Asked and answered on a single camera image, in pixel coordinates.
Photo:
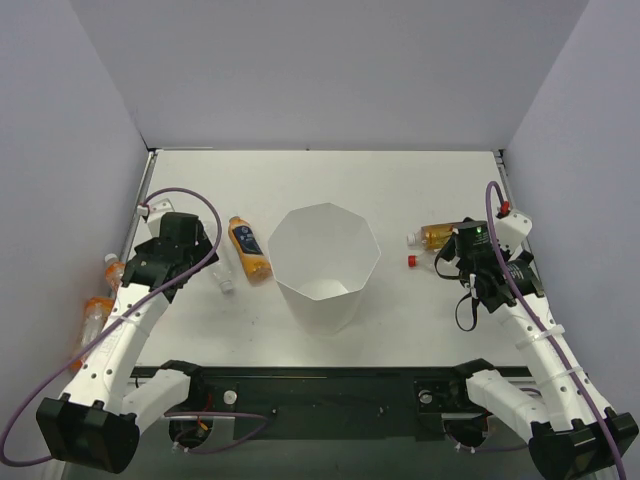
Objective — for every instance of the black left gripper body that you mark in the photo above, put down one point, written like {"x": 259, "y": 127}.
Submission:
{"x": 201, "y": 252}

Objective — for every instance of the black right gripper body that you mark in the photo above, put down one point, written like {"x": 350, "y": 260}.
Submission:
{"x": 447, "y": 250}

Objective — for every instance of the amber tea bottle white cap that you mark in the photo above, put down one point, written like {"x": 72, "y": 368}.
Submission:
{"x": 430, "y": 237}

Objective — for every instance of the red gold label bottle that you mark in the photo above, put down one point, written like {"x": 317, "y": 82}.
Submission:
{"x": 426, "y": 261}

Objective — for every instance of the clear plastic bottle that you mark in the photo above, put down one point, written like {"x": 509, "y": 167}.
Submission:
{"x": 220, "y": 270}

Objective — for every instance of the orange juice bottle blue label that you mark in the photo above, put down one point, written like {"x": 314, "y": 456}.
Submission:
{"x": 254, "y": 262}

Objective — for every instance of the orange label bottle table corner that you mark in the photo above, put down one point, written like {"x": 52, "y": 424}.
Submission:
{"x": 95, "y": 315}

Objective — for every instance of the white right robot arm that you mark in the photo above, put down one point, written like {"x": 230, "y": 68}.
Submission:
{"x": 570, "y": 429}

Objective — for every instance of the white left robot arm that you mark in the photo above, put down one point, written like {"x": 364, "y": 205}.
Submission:
{"x": 96, "y": 422}

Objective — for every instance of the white plastic bin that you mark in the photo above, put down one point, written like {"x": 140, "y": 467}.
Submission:
{"x": 322, "y": 257}

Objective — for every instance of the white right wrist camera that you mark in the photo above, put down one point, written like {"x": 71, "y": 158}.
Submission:
{"x": 512, "y": 228}

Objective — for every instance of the aluminium table edge rail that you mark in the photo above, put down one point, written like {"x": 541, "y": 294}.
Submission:
{"x": 140, "y": 196}

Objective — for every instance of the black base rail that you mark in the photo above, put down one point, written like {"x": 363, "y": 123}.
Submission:
{"x": 340, "y": 403}

